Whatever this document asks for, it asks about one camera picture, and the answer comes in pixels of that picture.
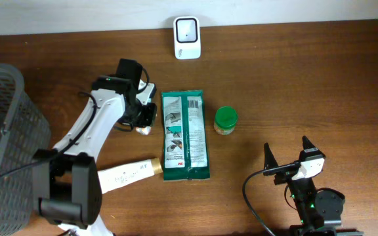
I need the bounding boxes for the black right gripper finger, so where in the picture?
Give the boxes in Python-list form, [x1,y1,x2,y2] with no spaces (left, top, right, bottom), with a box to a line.
[264,143,278,169]
[302,136,315,151]

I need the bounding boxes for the light green snack packet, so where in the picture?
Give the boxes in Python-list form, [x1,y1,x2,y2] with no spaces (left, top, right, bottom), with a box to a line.
[135,126,152,136]

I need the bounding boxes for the green 3M sponge package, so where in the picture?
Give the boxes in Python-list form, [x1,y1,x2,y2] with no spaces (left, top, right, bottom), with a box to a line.
[161,90,210,182]

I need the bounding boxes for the green lid glass jar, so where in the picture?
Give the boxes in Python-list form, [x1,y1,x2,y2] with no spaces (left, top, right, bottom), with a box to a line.
[214,106,238,135]

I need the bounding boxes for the white tube with gold cap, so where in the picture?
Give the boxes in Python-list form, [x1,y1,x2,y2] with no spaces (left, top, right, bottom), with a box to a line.
[98,158,163,194]

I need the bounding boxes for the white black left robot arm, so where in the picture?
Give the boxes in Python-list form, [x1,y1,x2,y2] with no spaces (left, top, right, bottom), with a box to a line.
[32,58,157,235]

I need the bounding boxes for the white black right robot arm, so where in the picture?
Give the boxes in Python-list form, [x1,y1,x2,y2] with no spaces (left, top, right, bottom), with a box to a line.
[264,136,364,236]

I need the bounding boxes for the grey plastic basket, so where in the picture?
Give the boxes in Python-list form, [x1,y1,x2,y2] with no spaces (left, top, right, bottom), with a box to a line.
[0,64,51,235]

